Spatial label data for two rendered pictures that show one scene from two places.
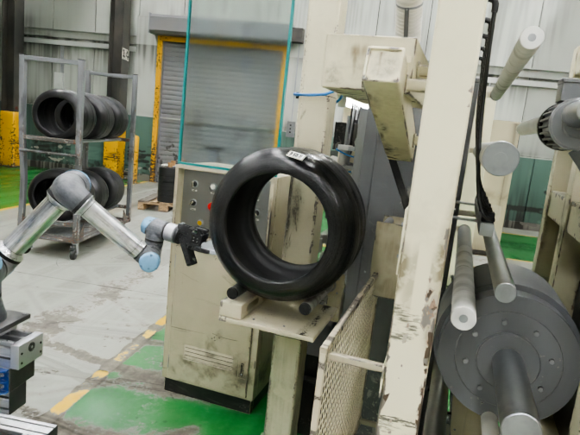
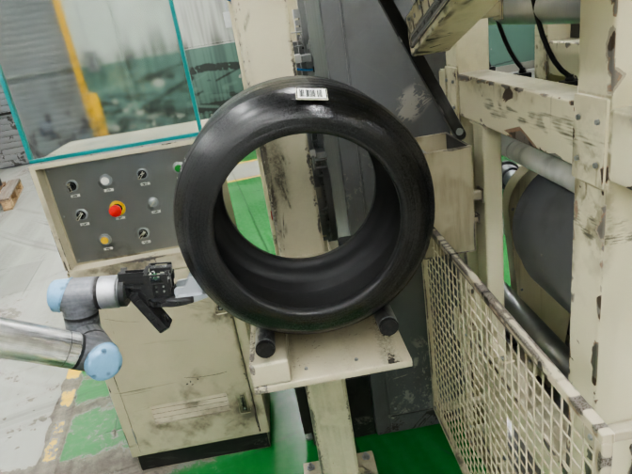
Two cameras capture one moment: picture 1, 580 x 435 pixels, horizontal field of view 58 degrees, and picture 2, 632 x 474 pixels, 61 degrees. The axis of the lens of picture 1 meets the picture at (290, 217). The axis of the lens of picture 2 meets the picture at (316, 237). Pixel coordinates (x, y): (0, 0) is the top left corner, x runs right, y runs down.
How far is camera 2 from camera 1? 0.89 m
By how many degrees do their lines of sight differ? 22
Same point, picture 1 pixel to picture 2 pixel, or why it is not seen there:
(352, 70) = not seen: outside the picture
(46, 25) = not seen: outside the picture
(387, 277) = (448, 227)
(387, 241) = (435, 178)
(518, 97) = not seen: outside the picture
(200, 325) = (165, 375)
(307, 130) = (262, 47)
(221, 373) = (216, 418)
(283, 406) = (339, 434)
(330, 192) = (389, 140)
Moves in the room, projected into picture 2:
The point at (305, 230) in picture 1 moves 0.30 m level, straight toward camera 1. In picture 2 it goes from (304, 201) to (350, 234)
